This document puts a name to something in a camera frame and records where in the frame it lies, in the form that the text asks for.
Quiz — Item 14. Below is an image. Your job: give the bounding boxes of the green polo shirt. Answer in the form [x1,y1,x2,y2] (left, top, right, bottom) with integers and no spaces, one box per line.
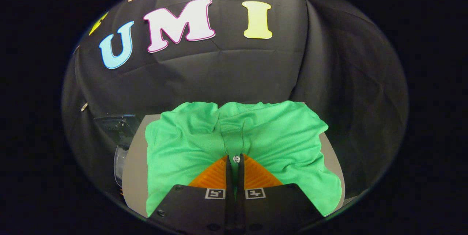
[145,101,343,218]

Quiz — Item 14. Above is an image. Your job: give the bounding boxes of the grey washing machine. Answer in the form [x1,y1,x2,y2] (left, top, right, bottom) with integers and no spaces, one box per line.
[93,102,346,217]

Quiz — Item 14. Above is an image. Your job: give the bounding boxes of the black backdrop cloth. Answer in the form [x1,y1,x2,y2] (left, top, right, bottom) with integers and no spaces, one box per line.
[61,0,409,199]

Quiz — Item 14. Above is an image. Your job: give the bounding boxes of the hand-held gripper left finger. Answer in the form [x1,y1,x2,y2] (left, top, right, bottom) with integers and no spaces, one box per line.
[146,155,235,235]

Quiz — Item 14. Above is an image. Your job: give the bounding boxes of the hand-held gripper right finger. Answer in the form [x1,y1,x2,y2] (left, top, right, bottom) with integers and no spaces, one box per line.
[235,153,325,235]

